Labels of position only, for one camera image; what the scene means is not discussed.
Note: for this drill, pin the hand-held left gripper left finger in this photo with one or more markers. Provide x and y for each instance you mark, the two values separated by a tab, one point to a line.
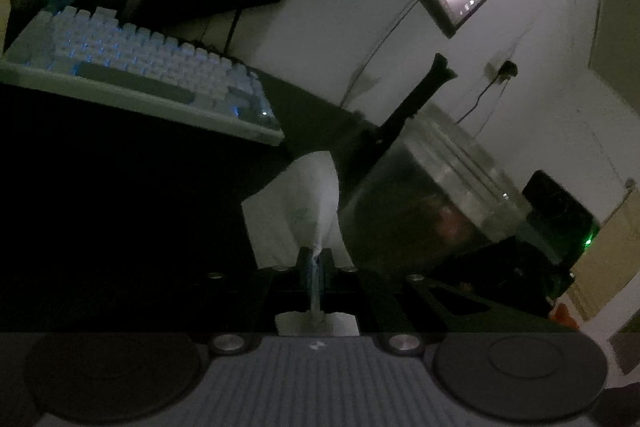
306	277

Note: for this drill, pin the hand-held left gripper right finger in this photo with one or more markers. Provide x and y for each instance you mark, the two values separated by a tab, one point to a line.
326	277

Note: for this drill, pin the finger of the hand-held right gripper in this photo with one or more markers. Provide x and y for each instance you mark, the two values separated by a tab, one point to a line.
410	104

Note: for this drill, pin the white tissue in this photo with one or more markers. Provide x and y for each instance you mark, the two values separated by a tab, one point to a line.
305	202

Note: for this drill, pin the clear plastic container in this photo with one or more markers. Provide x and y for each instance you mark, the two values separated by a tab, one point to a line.
440	187

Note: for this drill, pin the wooden cabinet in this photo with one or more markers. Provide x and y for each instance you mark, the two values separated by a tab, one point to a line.
612	257

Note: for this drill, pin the small orange object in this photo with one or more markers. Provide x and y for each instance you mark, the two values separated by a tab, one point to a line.
565	313

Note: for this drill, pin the white backlit keyboard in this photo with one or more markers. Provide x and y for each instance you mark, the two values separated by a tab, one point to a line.
135	67

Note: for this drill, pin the black wall plug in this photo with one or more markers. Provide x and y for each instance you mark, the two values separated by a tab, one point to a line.
505	71

